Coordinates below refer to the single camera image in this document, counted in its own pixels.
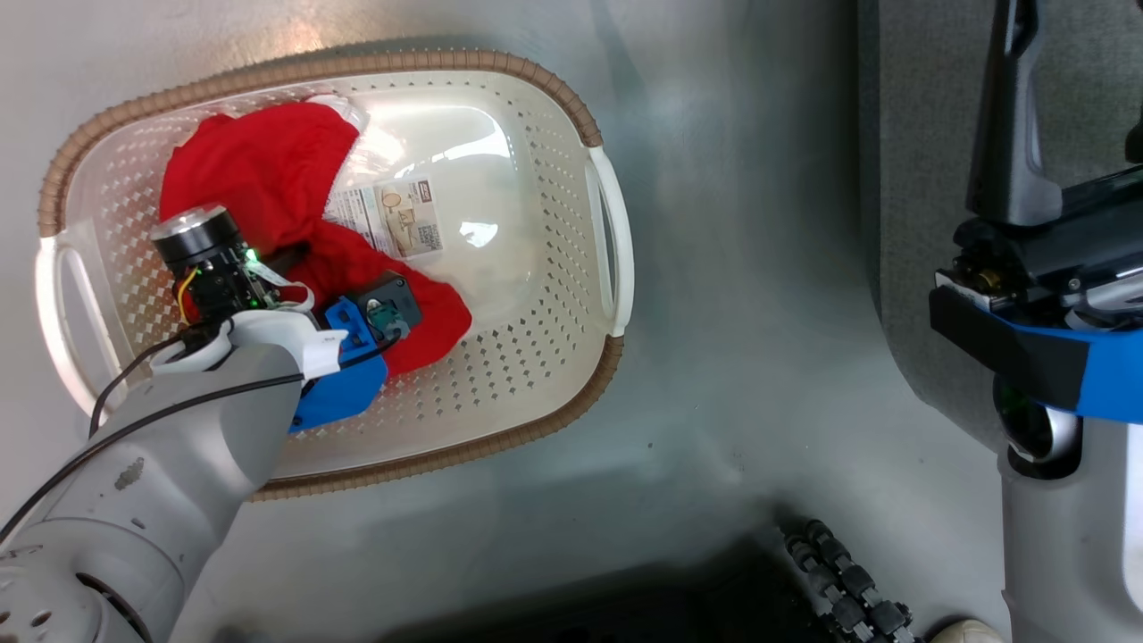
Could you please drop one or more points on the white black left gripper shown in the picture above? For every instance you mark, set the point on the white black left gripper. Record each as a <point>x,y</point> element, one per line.
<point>210,259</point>

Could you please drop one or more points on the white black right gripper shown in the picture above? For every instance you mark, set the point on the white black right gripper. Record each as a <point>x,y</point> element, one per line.
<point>1045,259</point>

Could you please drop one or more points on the red cloth garment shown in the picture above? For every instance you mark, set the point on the red cloth garment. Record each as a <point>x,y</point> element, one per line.
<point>259,170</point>

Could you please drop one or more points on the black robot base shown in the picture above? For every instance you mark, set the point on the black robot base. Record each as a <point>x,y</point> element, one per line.
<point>625,612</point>

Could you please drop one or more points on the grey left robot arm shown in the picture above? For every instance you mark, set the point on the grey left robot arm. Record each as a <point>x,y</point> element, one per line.
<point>161,482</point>

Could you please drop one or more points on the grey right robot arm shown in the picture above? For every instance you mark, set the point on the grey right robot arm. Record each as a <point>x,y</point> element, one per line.
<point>1072,536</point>

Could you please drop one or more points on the grey fabric sofa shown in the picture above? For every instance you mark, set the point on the grey fabric sofa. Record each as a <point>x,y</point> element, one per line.
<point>929,134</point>

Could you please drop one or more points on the paper label sticker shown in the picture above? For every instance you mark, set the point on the paper label sticker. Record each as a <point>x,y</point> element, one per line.
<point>397,219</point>

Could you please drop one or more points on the white perforated laundry basket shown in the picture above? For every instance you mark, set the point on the white perforated laundry basket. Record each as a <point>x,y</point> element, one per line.
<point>500,304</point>

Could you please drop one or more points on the black roller wheel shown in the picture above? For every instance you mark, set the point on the black roller wheel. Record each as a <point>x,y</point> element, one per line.
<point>848,585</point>

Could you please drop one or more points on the blue left camera mount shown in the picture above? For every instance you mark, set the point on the blue left camera mount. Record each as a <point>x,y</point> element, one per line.
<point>339,393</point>

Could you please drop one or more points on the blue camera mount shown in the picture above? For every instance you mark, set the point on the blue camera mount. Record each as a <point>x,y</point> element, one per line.
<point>339,393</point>
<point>1027,357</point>

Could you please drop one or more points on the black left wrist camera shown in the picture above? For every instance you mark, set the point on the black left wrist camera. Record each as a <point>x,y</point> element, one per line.
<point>400,299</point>

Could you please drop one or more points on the blue right camera mount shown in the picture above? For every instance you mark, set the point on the blue right camera mount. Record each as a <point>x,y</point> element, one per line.
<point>1027,357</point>

